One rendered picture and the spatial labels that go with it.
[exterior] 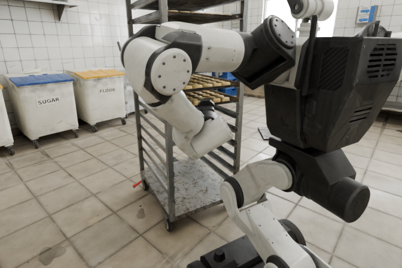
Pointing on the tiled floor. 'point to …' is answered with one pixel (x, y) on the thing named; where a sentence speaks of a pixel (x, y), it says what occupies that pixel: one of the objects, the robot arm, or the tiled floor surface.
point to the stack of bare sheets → (264, 133)
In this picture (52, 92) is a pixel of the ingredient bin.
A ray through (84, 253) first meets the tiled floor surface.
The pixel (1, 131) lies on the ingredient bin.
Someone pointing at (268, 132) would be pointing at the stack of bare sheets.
